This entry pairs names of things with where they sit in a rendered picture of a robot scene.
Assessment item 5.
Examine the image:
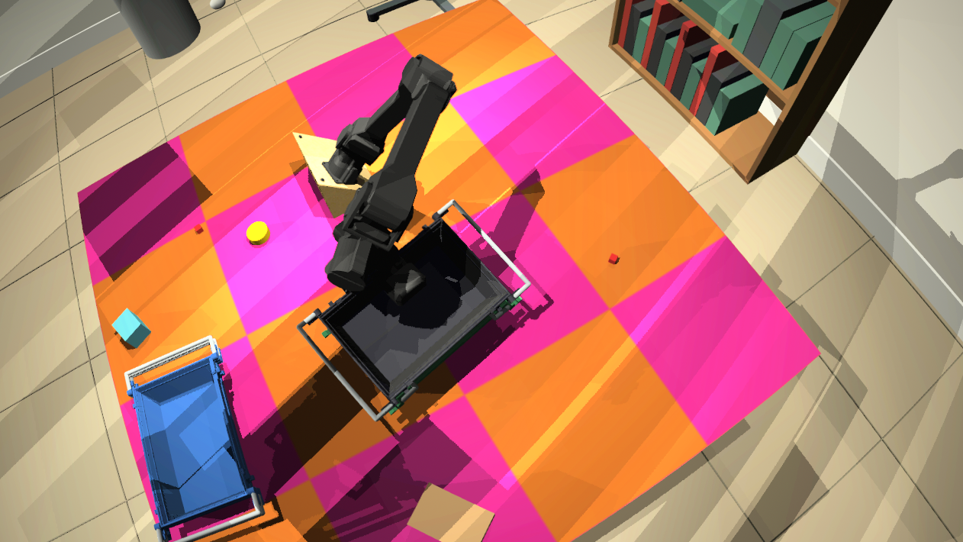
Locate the small light blue block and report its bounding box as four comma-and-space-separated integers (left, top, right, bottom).
112, 308, 151, 348

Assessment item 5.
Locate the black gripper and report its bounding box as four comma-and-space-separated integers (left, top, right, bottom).
332, 221, 427, 306

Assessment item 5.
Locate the yellow short cylinder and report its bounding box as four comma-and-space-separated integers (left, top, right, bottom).
246, 221, 270, 245

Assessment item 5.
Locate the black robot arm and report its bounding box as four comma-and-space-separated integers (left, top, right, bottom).
322, 53, 457, 294

